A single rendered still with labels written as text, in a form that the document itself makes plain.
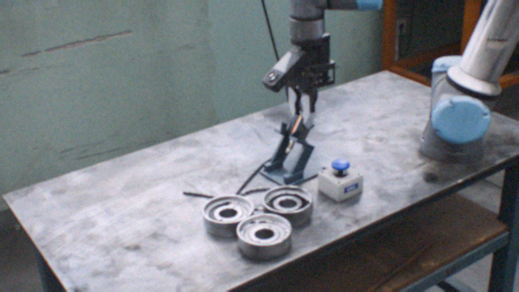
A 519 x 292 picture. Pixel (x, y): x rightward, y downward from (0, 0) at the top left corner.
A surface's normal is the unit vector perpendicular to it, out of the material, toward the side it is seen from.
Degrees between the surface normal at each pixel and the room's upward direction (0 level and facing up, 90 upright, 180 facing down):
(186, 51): 90
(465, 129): 97
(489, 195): 0
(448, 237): 0
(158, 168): 0
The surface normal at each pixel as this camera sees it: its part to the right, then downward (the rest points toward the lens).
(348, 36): 0.57, 0.36
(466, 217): -0.04, -0.89
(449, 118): -0.25, 0.56
